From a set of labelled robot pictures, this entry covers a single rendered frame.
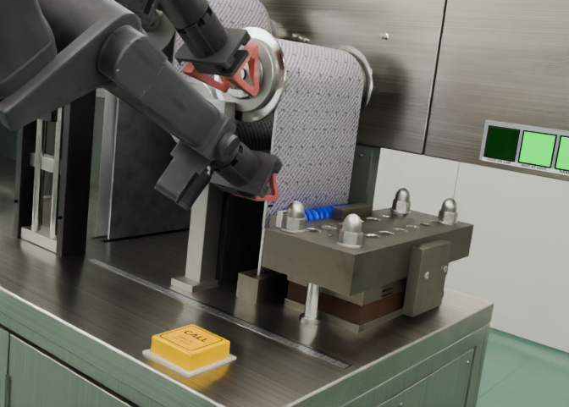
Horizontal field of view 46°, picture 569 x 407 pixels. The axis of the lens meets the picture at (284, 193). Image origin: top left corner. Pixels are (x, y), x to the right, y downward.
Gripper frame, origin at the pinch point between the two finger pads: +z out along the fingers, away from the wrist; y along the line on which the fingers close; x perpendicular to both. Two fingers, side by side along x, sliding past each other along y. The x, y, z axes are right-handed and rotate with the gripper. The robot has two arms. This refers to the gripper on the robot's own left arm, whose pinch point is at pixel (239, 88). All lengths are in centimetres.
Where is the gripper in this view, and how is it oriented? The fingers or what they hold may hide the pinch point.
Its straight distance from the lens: 102.8
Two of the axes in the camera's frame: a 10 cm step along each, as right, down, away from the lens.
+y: 7.7, 2.0, -6.0
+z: 4.1, 5.7, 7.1
